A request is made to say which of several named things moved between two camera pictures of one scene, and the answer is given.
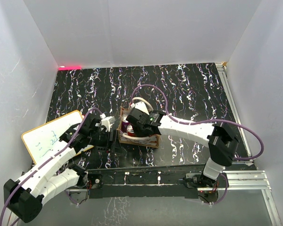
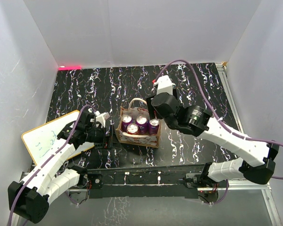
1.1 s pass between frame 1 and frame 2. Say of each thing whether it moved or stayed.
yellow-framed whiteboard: stayed
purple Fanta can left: stayed
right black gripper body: moved
